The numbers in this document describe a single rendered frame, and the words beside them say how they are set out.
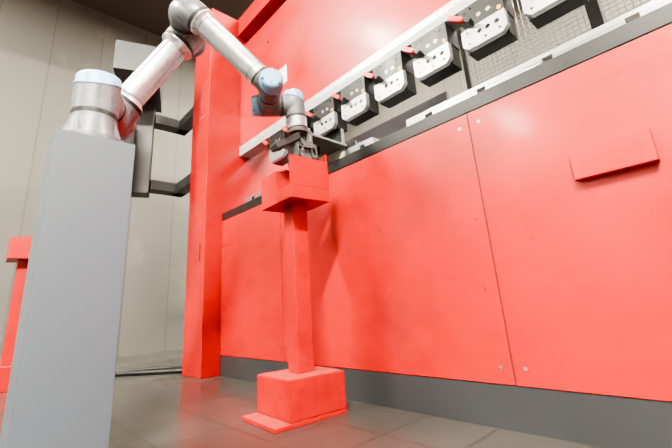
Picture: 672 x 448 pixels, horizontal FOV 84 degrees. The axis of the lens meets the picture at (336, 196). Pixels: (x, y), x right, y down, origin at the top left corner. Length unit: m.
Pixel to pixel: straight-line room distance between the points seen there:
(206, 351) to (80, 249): 1.27
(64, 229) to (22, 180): 3.06
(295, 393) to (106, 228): 0.67
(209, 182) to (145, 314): 2.09
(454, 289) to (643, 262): 0.43
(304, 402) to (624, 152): 1.01
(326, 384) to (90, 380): 0.61
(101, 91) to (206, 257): 1.22
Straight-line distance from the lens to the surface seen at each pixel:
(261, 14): 2.76
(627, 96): 1.06
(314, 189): 1.29
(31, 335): 1.06
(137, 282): 4.13
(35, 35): 4.74
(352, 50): 1.83
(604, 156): 1.01
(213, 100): 2.56
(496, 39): 1.40
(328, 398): 1.26
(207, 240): 2.25
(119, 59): 2.73
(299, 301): 1.27
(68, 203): 1.10
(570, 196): 1.03
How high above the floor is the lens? 0.31
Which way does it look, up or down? 16 degrees up
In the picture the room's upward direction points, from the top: 4 degrees counter-clockwise
